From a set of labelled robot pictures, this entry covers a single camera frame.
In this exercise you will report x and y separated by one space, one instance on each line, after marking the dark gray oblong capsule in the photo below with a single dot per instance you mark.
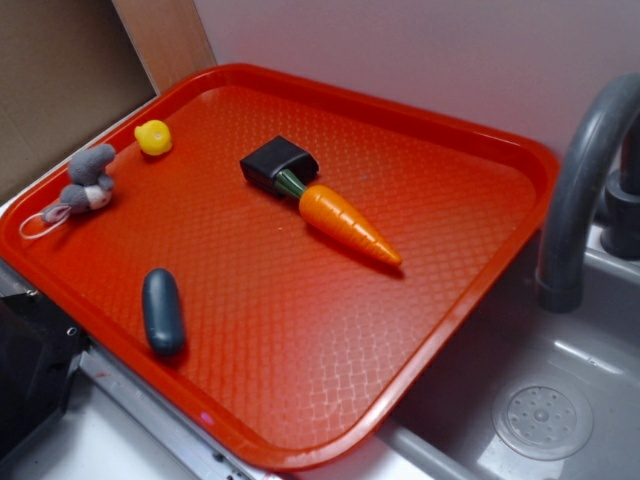
162 314

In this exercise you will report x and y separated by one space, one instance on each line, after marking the brown cardboard panel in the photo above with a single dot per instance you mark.
68 72

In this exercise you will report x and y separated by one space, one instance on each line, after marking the gray toy faucet spout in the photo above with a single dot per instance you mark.
593 153

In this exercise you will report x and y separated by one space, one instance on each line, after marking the gray plush mouse toy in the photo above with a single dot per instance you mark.
90 189

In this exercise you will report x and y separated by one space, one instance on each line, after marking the orange toy carrot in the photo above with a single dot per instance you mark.
330 213

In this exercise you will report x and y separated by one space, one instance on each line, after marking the wooden board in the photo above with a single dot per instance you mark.
169 39

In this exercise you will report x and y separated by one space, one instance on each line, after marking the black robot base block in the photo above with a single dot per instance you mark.
40 349

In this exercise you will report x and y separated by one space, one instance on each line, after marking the gray plastic toy sink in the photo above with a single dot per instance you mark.
522 393

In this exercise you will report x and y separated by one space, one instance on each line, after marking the gray faucet knob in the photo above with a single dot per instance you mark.
620 238

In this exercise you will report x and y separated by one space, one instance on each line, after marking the black rubber block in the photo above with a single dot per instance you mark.
280 167

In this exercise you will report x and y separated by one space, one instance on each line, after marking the yellow rubber duck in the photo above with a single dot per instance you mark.
153 137

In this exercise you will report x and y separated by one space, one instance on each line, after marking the red plastic tray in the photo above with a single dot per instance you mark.
297 347

